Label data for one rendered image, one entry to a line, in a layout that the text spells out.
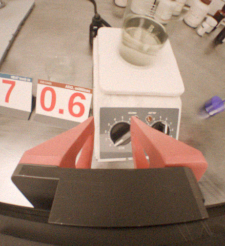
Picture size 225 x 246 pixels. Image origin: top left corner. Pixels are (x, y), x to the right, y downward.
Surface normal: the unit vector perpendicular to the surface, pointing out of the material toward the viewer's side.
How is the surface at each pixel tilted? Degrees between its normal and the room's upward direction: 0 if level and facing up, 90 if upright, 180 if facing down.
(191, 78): 0
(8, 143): 0
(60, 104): 40
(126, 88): 0
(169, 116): 30
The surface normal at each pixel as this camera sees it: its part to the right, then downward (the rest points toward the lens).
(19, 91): 0.01, 0.36
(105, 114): 0.16, 0.21
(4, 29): 0.15, -0.31
